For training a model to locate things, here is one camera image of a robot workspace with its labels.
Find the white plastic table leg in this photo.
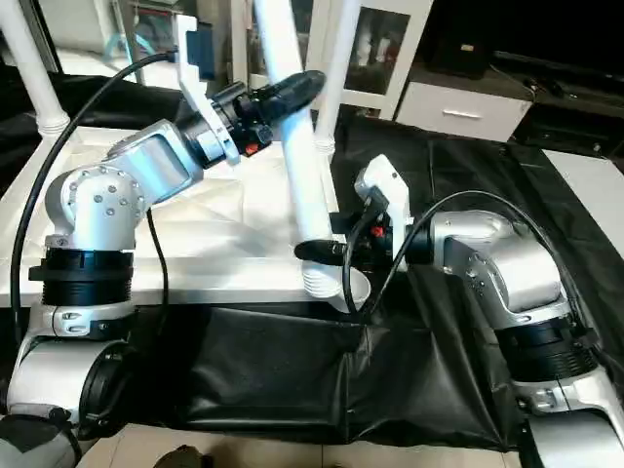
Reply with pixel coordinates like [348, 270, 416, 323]
[313, 0, 365, 154]
[0, 0, 71, 136]
[252, 0, 358, 299]

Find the white plastic table top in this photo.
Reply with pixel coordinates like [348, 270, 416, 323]
[0, 122, 373, 305]

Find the white glass-door cabinet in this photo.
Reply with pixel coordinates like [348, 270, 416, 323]
[244, 0, 436, 124]

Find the black work mat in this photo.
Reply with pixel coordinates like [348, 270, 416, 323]
[0, 63, 624, 451]

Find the teal storage box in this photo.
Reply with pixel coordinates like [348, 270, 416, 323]
[105, 0, 178, 61]

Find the white drawer unit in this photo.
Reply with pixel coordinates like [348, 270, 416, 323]
[394, 80, 533, 143]

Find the black box yellow label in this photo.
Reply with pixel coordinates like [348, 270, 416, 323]
[427, 0, 494, 81]

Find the dark grey robot foot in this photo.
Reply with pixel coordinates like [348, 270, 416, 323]
[154, 446, 208, 468]

